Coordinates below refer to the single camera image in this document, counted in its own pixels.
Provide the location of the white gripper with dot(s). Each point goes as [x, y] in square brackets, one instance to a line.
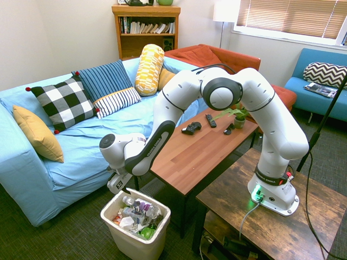
[119, 184]

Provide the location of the clear hint water bottle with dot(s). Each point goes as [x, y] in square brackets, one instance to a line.
[143, 207]

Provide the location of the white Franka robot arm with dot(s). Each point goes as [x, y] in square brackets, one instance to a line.
[271, 122]

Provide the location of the clear bottle blue white label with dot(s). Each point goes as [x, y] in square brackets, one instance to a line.
[132, 212]

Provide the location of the white trash bin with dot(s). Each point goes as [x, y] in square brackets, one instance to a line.
[135, 243]

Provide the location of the dark floor vent grille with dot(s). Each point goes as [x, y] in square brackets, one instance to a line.
[154, 188]

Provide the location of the orange red wrapper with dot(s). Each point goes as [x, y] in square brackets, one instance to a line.
[118, 217]

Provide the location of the crumpled white paper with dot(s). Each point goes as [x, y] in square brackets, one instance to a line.
[127, 222]

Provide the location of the black plastic wrapper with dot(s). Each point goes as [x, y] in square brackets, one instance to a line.
[155, 220]

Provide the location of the green plastic wrapper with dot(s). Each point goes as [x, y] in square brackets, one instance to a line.
[146, 233]

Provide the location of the light blue covered sofa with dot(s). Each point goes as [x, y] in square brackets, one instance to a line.
[81, 140]

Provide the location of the reddish wood coffee table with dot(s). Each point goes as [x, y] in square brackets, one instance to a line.
[195, 157]

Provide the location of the black game controller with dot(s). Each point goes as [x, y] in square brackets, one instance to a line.
[191, 128]

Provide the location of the mustard yellow pillow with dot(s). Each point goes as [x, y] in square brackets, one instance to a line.
[38, 135]
[166, 78]

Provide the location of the black white checkered pillow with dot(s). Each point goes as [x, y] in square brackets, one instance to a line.
[65, 105]

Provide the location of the black remote control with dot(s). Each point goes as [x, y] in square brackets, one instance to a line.
[211, 120]

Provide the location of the blue striped pillow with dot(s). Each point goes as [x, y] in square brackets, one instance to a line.
[108, 81]

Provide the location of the black sunglasses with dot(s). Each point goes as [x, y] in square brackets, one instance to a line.
[229, 129]

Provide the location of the yellow white patterned bolster pillow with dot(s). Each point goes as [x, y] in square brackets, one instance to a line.
[149, 70]

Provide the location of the black cylindrical device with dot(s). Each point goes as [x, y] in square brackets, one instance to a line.
[238, 245]

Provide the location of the potted green fern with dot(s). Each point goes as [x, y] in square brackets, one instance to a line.
[240, 123]

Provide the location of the rustic brown wood table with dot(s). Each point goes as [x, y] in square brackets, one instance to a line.
[271, 233]

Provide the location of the wooden bookshelf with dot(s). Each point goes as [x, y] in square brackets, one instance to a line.
[146, 42]

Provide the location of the small black speaker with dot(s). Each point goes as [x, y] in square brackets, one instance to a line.
[168, 44]

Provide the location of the orange sofa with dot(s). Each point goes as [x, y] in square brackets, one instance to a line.
[206, 55]

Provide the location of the row of books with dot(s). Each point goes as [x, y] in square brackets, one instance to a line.
[146, 28]

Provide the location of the black white ornament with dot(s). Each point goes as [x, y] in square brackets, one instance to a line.
[138, 2]

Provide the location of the green bowl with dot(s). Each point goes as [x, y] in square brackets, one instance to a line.
[164, 2]

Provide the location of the white floor lamp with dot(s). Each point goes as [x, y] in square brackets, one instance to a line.
[226, 10]

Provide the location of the blue bench sofa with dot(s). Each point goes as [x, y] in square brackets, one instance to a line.
[311, 92]

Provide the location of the magazine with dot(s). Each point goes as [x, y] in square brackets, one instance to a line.
[321, 90]

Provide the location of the black white chevron pillow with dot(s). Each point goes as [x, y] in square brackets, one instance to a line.
[325, 74]

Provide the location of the wooden window blinds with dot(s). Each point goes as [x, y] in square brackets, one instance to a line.
[284, 16]

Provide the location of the black camera stand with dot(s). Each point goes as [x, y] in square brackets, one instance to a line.
[329, 112]

